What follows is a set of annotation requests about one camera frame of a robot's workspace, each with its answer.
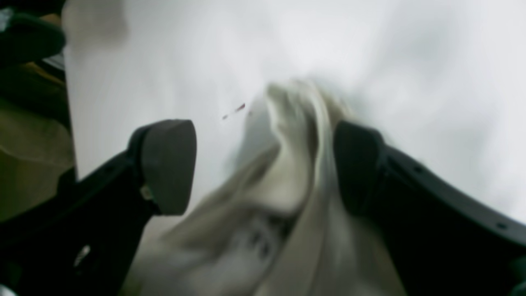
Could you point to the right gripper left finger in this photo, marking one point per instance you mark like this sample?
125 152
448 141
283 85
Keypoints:
82 242

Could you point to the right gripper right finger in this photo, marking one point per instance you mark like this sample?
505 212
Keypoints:
442 242

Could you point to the beige T-shirt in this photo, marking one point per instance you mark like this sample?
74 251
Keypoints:
278 226

